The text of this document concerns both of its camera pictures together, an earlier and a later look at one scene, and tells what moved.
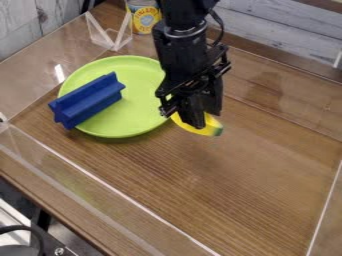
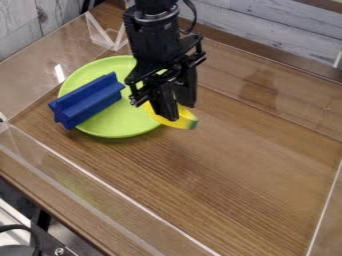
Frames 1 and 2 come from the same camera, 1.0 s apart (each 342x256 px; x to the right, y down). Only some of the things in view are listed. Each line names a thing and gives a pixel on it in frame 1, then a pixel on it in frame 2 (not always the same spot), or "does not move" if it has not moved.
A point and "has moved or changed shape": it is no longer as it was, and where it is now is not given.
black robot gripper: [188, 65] -> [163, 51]
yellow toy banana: [211, 128] has moved or changed shape
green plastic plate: [136, 114] does not move
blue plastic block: [85, 100] does not move
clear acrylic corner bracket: [110, 38] does not move
